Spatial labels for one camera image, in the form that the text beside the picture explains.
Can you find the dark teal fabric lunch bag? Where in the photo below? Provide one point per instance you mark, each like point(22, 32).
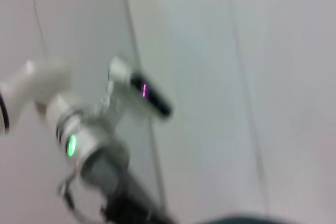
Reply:
point(262, 220)

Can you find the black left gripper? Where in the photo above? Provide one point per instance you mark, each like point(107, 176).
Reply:
point(123, 192)

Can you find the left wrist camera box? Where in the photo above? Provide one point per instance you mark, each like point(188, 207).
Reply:
point(149, 93)

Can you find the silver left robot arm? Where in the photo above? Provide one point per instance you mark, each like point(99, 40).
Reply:
point(60, 119)

